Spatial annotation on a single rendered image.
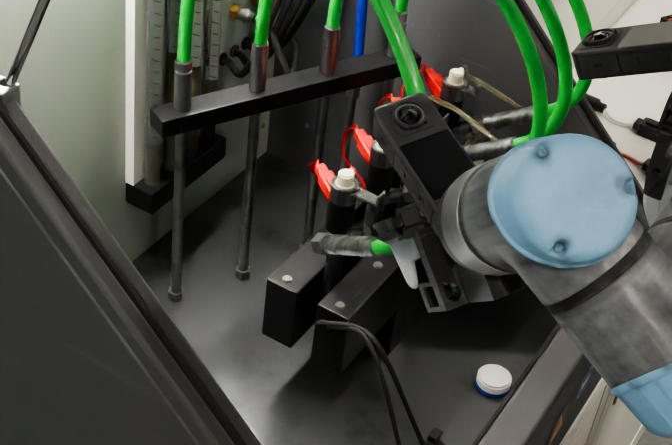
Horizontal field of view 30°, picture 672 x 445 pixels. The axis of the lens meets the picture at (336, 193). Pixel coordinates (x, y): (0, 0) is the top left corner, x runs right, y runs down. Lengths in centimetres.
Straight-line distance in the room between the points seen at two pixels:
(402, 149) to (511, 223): 20
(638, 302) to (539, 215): 8
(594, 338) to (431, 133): 23
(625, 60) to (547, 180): 33
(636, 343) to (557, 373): 57
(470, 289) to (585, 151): 21
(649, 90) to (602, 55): 71
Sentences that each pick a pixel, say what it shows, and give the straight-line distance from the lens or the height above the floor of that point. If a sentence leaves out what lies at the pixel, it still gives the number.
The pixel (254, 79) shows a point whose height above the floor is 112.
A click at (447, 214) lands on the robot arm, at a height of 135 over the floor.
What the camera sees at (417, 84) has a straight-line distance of 96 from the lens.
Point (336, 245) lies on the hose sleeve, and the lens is 112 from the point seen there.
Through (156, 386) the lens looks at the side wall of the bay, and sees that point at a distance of 98.
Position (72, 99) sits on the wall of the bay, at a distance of 130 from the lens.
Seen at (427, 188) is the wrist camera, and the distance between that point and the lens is 87.
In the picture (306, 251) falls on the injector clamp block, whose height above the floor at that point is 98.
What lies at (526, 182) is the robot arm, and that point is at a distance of 70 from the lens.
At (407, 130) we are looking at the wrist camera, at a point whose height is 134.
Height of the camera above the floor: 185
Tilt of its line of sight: 38 degrees down
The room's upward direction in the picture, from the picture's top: 8 degrees clockwise
